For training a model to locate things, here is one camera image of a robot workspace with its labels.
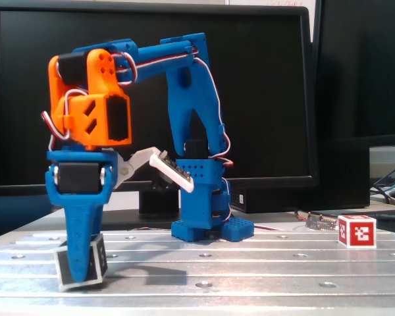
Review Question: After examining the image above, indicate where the black Dell monitor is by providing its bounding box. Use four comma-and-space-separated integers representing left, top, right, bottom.
0, 5, 319, 231

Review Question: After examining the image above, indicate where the red marker cube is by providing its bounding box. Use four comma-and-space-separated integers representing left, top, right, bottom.
337, 215, 378, 250

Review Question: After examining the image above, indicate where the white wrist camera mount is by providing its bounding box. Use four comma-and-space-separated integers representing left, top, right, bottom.
113, 146, 195, 194

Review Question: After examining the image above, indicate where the blue gripper body black servo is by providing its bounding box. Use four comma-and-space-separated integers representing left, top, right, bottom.
47, 144, 117, 194

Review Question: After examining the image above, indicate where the small bare circuit board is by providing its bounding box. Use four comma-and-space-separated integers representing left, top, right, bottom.
304, 213, 339, 230

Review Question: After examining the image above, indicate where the blue chair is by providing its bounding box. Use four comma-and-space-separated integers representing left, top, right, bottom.
0, 194, 73, 238

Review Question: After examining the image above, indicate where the aluminium slotted base plate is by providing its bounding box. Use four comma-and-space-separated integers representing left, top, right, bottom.
0, 230, 395, 310

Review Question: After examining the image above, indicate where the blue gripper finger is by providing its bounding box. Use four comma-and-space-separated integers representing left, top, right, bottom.
45, 164, 115, 284

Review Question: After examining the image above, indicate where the black marker cube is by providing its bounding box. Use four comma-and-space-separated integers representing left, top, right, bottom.
54, 234, 109, 293

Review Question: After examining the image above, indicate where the blue network cable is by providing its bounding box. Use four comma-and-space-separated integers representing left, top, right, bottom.
373, 166, 395, 198

